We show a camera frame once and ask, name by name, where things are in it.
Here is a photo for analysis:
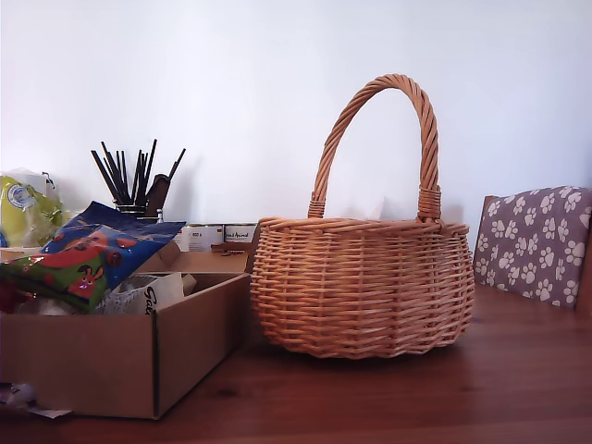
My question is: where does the thin black stick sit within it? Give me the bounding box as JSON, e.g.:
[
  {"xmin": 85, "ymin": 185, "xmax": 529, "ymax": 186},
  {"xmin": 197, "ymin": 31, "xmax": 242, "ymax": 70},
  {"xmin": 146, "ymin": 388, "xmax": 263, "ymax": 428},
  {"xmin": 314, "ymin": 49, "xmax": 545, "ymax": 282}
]
[
  {"xmin": 100, "ymin": 141, "xmax": 129, "ymax": 205},
  {"xmin": 130, "ymin": 148, "xmax": 142, "ymax": 205},
  {"xmin": 166, "ymin": 147, "xmax": 187, "ymax": 181},
  {"xmin": 140, "ymin": 138, "xmax": 158, "ymax": 207},
  {"xmin": 91, "ymin": 150, "xmax": 122, "ymax": 205},
  {"xmin": 119, "ymin": 149, "xmax": 130, "ymax": 205}
]

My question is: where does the yellow-green plastic bag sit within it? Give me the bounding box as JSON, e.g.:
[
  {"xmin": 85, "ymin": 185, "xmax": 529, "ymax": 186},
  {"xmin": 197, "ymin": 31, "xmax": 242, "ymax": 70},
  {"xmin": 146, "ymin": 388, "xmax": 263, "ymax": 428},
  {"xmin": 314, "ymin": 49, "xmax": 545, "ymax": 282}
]
[{"xmin": 0, "ymin": 168, "xmax": 64, "ymax": 249}]

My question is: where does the grey paw print cushion cover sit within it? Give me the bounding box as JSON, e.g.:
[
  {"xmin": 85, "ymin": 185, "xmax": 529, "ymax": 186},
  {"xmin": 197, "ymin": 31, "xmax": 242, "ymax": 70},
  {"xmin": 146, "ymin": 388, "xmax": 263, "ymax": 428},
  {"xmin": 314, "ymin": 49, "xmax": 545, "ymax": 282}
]
[{"xmin": 474, "ymin": 184, "xmax": 592, "ymax": 310}]

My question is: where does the brown cardboard box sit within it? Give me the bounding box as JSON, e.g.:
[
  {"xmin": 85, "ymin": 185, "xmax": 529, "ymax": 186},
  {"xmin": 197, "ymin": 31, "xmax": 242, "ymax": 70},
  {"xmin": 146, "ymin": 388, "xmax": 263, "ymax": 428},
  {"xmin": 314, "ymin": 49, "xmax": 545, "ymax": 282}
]
[{"xmin": 0, "ymin": 238, "xmax": 261, "ymax": 421}]

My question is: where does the tin can with script label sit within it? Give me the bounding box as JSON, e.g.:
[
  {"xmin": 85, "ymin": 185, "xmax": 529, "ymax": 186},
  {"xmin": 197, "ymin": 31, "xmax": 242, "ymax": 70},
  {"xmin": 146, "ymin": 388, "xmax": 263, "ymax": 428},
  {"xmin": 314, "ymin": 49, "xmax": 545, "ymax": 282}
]
[{"xmin": 223, "ymin": 223, "xmax": 259, "ymax": 246}]

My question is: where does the blue Terry's mini eggs bag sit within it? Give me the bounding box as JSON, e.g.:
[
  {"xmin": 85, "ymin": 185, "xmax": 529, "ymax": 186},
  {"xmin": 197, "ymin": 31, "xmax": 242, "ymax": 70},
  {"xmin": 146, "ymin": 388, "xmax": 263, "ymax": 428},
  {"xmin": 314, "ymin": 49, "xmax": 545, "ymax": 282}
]
[{"xmin": 0, "ymin": 200, "xmax": 187, "ymax": 315}]

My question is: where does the small flat brown object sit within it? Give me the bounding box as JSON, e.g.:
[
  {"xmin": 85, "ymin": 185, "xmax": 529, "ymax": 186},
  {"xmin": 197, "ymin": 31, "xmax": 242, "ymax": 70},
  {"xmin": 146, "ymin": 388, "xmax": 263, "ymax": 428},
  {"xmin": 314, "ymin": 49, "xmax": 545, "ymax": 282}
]
[{"xmin": 211, "ymin": 243, "xmax": 253, "ymax": 256}]

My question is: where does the tin can with 800g label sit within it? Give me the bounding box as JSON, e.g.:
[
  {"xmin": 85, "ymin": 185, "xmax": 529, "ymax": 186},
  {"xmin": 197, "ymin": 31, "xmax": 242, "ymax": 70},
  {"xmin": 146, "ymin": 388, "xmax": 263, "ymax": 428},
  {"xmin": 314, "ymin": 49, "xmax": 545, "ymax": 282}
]
[{"xmin": 178, "ymin": 223, "xmax": 226, "ymax": 253}]

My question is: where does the brown wooden handle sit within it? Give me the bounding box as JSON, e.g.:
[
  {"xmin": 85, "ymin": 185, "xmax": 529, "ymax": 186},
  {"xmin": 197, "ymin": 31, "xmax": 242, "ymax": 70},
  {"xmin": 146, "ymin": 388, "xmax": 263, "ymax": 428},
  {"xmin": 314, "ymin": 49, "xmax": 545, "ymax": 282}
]
[{"xmin": 146, "ymin": 173, "xmax": 171, "ymax": 217}]

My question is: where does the white Galaxy egg bag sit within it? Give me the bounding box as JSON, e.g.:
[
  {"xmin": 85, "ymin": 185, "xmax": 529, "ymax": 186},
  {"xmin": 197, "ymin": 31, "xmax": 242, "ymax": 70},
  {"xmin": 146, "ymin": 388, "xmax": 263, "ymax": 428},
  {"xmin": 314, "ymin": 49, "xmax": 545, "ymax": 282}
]
[{"xmin": 18, "ymin": 271, "xmax": 198, "ymax": 316}]

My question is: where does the woven wicker basket with handle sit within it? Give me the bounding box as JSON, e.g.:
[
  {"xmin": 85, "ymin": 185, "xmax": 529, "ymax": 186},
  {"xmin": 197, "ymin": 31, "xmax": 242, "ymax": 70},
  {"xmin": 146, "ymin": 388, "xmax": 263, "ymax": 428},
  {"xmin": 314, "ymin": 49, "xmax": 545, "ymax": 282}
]
[{"xmin": 249, "ymin": 72, "xmax": 476, "ymax": 360}]

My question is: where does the torn white paper scrap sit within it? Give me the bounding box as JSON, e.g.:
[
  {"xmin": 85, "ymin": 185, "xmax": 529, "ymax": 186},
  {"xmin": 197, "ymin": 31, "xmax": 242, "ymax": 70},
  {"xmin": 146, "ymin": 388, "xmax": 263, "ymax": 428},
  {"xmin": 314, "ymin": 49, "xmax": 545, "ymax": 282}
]
[{"xmin": 0, "ymin": 382, "xmax": 73, "ymax": 420}]

